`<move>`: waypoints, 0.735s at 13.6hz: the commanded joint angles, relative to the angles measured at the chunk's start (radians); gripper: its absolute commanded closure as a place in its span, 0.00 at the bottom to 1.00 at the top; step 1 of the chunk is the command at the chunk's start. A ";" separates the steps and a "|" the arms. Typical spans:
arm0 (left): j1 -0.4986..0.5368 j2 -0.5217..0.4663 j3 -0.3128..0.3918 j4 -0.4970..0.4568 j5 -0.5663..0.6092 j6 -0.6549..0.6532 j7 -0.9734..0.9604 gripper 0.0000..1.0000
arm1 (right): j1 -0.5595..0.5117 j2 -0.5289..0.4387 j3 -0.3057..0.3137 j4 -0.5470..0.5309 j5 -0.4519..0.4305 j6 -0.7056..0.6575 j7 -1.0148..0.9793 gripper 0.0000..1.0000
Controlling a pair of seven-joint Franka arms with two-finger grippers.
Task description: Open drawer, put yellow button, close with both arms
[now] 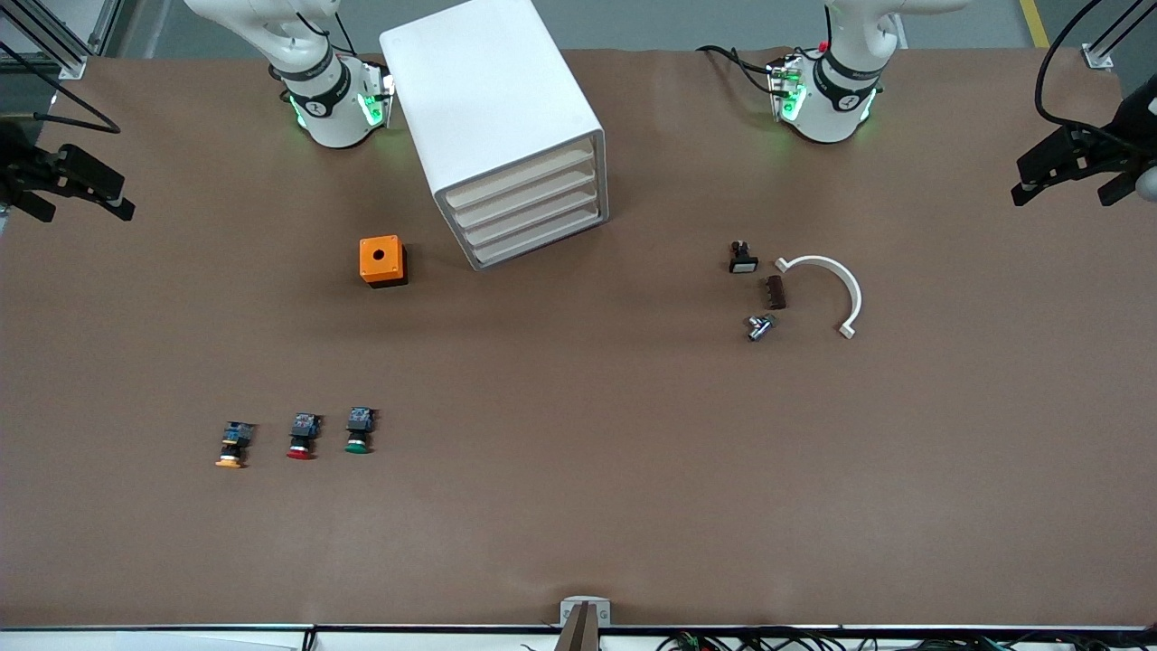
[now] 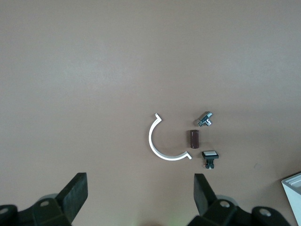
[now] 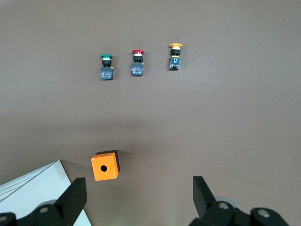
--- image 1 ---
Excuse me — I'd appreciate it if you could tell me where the aluminium frame profile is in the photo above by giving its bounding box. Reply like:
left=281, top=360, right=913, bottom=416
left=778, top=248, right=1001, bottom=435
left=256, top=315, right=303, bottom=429
left=0, top=0, right=123, bottom=80
left=1080, top=0, right=1157, bottom=71

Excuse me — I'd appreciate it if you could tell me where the white drawer cabinet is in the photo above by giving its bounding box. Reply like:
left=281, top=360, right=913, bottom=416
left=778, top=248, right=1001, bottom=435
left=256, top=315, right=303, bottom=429
left=379, top=0, right=609, bottom=272

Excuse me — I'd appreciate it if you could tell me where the black cable bundle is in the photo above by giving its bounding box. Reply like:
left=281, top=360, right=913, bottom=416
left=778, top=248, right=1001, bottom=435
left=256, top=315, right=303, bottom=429
left=655, top=631, right=1157, bottom=651

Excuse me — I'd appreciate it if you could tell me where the yellow push button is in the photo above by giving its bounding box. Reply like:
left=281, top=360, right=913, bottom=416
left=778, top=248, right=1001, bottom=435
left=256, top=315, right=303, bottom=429
left=215, top=421, right=256, bottom=469

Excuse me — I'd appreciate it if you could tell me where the black arm base cable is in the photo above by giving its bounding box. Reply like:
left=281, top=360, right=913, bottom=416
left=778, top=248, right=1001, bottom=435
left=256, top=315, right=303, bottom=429
left=696, top=43, right=783, bottom=96

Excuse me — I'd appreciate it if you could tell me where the orange button enclosure box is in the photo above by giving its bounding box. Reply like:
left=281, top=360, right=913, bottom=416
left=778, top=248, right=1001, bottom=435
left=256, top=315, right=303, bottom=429
left=359, top=235, right=409, bottom=288

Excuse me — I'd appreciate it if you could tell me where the green push button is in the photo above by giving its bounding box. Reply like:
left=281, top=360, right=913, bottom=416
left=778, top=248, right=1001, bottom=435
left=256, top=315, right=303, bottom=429
left=344, top=407, right=378, bottom=455

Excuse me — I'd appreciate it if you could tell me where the red push button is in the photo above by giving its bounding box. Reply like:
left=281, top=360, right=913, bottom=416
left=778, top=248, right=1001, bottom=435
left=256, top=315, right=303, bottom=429
left=287, top=412, right=323, bottom=460

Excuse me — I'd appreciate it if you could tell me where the white curved plastic bracket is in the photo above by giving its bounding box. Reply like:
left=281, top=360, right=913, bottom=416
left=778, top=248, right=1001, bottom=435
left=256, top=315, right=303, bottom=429
left=775, top=255, right=863, bottom=340

